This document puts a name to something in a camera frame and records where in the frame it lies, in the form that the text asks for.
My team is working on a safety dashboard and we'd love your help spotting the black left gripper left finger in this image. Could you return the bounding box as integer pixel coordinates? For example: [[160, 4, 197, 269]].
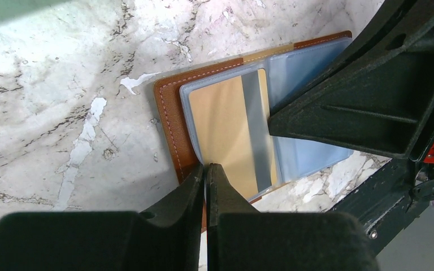
[[0, 165, 203, 270]]

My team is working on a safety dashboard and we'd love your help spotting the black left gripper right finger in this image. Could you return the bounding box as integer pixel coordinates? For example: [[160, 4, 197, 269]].
[[206, 164, 379, 270]]

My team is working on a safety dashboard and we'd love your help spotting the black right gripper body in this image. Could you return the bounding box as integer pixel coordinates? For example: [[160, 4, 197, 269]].
[[329, 0, 434, 256]]

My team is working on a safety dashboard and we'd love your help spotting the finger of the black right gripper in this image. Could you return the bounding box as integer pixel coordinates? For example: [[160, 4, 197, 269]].
[[269, 42, 434, 159]]

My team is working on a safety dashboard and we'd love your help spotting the brown leather card holder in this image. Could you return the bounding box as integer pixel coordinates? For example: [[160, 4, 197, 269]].
[[153, 30, 354, 233]]

